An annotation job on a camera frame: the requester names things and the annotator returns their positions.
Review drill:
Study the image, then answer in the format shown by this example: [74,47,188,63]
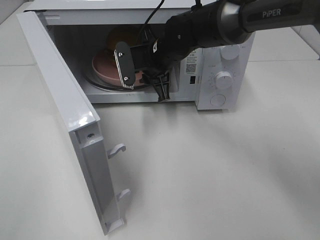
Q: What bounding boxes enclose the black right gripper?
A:
[130,4,220,103]

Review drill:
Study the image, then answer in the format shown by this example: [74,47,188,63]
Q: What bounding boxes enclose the burger with lettuce and cheese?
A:
[102,24,155,56]

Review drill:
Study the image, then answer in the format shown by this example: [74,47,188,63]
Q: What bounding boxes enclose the round white door button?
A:
[210,94,226,107]

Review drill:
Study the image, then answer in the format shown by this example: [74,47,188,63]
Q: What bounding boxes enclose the pink round plate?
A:
[91,48,148,87]

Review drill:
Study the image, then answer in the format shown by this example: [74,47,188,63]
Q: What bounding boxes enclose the white microwave door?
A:
[17,11,131,235]

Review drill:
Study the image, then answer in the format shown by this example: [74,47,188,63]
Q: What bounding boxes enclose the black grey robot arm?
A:
[124,0,320,101]

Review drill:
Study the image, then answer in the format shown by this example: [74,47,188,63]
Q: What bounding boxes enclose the warning label sticker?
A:
[185,50,198,74]

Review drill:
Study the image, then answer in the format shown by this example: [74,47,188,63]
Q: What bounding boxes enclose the white microwave oven body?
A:
[23,0,254,110]

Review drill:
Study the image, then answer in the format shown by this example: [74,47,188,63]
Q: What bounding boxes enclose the lower white timer knob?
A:
[214,71,234,90]

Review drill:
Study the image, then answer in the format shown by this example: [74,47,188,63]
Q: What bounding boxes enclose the upper white power knob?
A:
[220,45,240,61]

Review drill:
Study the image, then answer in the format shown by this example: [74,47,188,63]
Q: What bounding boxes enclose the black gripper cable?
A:
[136,0,167,43]

